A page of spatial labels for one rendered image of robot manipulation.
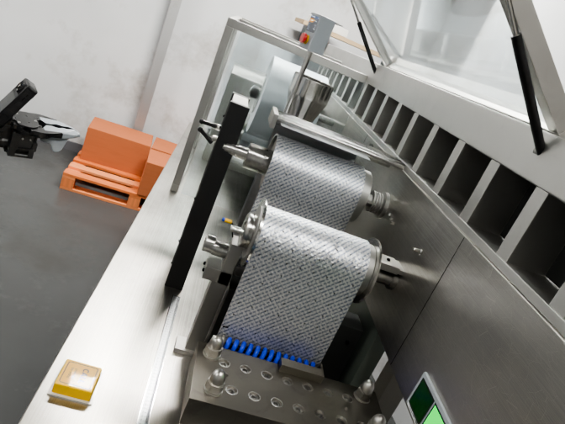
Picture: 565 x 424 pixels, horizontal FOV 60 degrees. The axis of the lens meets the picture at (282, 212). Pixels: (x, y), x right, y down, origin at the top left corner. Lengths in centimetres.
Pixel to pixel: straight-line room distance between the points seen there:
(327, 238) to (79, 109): 382
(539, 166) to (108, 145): 365
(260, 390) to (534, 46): 74
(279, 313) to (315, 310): 8
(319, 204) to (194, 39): 339
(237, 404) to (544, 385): 50
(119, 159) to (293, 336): 329
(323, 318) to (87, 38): 377
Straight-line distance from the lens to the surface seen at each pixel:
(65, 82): 462
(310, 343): 110
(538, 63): 85
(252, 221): 99
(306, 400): 103
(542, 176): 84
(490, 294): 83
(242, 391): 97
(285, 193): 118
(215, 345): 99
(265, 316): 105
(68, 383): 104
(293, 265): 99
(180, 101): 454
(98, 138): 418
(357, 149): 124
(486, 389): 80
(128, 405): 106
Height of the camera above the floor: 164
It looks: 19 degrees down
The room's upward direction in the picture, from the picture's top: 23 degrees clockwise
